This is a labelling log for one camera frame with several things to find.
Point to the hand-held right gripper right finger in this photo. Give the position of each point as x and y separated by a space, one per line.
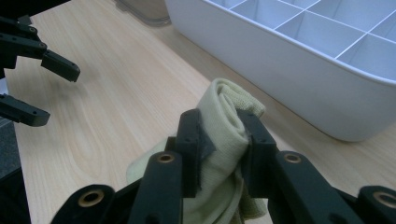
257 152

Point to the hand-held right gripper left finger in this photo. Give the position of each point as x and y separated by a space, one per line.
191 146

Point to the white divided storage box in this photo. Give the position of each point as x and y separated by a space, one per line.
280 68

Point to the light green ankle sock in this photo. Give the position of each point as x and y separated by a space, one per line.
222 133

